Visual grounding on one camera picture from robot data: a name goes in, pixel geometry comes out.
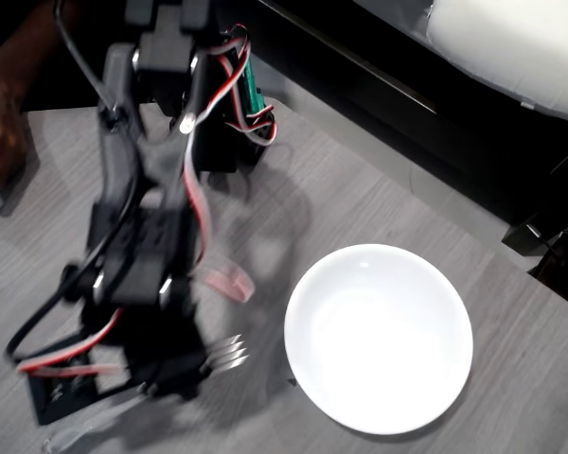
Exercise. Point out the metal fork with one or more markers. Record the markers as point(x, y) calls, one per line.
point(229, 354)

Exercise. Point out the person's forearm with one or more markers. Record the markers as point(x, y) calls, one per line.
point(28, 47)

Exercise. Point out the person's hand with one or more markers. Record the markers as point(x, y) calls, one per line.
point(0, 142)

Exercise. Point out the white round plate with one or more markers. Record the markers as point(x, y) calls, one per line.
point(378, 340)

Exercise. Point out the green circuit board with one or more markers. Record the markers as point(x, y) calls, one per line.
point(252, 85)

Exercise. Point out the black furniture foot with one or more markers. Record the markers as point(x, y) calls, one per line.
point(520, 236)

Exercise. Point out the grey mattress sheet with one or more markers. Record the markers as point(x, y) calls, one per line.
point(397, 19)

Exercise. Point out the white cushion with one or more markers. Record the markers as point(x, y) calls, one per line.
point(511, 42)

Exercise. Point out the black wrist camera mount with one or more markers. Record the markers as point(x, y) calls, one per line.
point(52, 397)

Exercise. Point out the black furniture frame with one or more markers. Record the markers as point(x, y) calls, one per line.
point(407, 123)

